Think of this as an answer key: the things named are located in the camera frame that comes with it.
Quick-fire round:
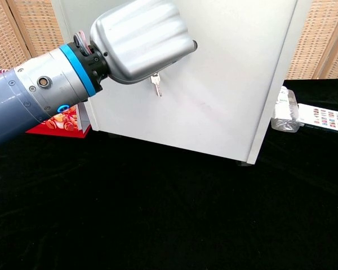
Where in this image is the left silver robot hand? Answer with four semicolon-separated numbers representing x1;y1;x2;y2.
88;0;198;84

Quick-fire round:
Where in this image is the silver key bunch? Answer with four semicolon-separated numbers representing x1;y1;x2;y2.
150;71;163;98

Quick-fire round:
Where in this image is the white metal cabinet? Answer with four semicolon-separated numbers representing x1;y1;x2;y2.
50;0;314;166

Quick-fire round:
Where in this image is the red 2026 desk calendar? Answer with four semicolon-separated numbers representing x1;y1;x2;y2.
0;67;92;140

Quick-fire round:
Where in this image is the woven bamboo folding screen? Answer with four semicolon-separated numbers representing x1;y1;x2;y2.
0;0;338;93

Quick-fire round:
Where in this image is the clear plastic wrapped package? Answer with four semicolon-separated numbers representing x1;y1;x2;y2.
270;85;305;133

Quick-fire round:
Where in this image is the black velvet table cloth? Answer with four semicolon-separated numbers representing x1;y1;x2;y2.
0;79;338;270

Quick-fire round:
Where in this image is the white printed card sheet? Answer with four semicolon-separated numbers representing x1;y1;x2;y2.
297;103;338;134

